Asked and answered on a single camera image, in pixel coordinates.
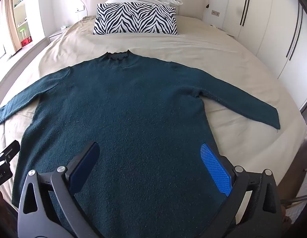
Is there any zebra print pillow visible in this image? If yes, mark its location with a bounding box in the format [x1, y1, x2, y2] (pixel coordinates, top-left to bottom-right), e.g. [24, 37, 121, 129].
[93, 3, 179, 36]

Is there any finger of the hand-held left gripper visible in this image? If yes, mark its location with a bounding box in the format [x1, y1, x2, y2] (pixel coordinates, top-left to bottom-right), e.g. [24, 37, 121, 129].
[2, 140, 20, 165]

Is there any black wardrobe door handle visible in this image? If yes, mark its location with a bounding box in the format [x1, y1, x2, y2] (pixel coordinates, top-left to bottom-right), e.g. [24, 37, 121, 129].
[240, 0, 249, 26]
[290, 8, 304, 60]
[242, 0, 252, 27]
[287, 2, 300, 55]

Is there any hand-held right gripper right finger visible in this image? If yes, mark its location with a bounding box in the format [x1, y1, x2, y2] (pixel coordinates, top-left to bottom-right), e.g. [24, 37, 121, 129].
[199, 142, 284, 238]

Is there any white wall shelf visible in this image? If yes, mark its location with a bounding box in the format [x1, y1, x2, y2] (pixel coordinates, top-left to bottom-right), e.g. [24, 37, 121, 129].
[12, 0, 33, 45]

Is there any white nightstand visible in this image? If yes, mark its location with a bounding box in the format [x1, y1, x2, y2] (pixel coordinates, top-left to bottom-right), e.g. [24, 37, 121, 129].
[49, 28, 70, 42]

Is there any white wardrobe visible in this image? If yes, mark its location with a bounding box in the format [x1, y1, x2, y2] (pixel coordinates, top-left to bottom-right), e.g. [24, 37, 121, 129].
[203, 0, 307, 109]

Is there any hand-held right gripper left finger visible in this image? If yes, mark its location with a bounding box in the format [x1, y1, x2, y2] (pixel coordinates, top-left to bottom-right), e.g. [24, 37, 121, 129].
[17, 141, 105, 238]

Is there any light green stand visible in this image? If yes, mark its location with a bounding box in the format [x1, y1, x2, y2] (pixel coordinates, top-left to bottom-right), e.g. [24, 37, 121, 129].
[18, 21, 29, 40]

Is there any bed with beige sheet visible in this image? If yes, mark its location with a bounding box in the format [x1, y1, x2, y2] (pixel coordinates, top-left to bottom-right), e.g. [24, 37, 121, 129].
[0, 15, 307, 238]

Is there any dark teal knit sweater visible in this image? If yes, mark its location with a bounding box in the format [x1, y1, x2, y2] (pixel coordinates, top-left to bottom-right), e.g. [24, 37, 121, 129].
[0, 50, 280, 238]

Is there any beige padded headboard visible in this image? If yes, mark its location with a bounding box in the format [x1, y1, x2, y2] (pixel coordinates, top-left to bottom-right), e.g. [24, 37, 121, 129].
[81, 0, 209, 21]

